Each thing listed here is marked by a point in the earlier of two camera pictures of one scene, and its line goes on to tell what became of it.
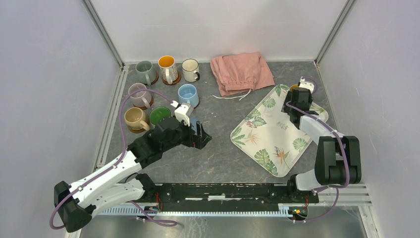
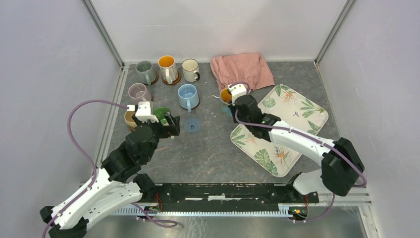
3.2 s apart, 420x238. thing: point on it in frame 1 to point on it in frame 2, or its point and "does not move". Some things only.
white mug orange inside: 167,65 does not move
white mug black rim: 190,67 does not move
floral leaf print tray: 268,135 does not move
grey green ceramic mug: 145,72 does not move
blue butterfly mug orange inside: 293,86 to 226,99
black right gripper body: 286,108 to 233,110
